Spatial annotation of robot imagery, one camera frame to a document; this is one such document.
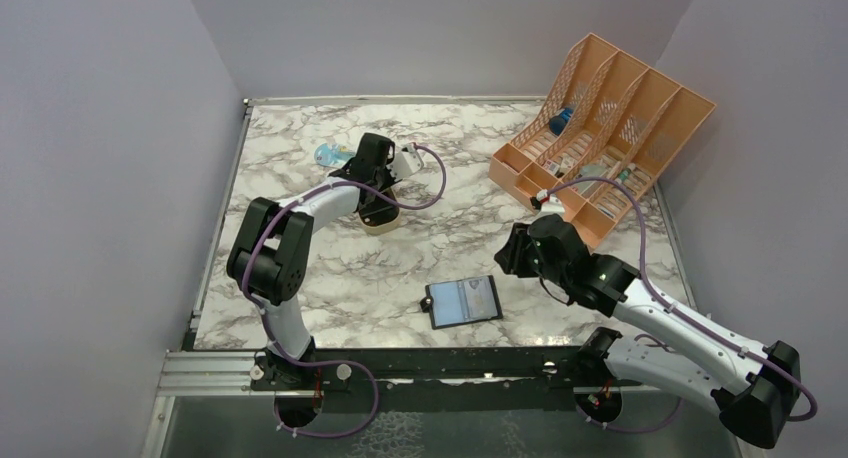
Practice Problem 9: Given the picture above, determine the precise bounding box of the blue blister pack item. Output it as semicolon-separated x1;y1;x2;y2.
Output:
313;143;356;169

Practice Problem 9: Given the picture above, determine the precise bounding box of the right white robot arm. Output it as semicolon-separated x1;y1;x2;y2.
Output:
494;215;801;449

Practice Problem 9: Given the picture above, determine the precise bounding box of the small box in rack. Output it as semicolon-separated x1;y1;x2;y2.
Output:
543;156;575;178

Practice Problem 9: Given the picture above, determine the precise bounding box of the gold oval tray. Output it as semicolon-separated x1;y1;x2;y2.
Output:
358;202;400;235

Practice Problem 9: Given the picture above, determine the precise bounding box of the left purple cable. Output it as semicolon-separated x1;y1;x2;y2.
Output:
239;143;448;440

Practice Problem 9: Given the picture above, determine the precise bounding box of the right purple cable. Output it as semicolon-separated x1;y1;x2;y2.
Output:
543;176;819;436

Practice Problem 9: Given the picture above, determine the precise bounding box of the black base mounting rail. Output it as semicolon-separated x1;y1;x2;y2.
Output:
250;346;628;414

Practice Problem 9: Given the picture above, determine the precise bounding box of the purple cable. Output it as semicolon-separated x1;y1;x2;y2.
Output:
239;143;448;440
543;176;819;436

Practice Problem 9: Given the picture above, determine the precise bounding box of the grey pouch in rack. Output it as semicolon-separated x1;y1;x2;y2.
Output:
571;163;610;196

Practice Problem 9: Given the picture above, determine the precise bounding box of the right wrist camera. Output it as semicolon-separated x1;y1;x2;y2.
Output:
530;190;565;219

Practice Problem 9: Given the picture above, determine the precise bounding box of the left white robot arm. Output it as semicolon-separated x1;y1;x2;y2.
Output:
226;133;400;389

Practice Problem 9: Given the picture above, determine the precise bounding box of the black card holder wallet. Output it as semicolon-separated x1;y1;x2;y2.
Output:
419;275;503;330

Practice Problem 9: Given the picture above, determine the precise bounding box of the orange file organizer rack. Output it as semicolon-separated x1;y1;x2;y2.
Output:
489;33;715;248

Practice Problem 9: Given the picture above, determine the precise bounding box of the blue round object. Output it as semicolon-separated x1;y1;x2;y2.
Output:
548;107;574;136

